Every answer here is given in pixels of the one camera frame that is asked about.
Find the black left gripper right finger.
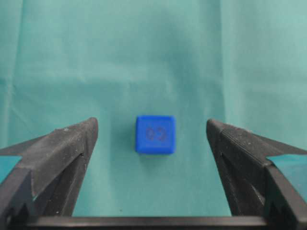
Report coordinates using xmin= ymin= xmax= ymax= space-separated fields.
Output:
xmin=206 ymin=119 xmax=307 ymax=230

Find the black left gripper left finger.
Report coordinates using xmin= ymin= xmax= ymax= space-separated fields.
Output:
xmin=0 ymin=117 xmax=98 ymax=230

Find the blue cube block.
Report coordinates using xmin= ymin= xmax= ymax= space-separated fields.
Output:
xmin=135 ymin=115 xmax=176 ymax=155

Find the green table cloth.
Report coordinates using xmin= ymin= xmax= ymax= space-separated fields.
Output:
xmin=0 ymin=0 xmax=307 ymax=216

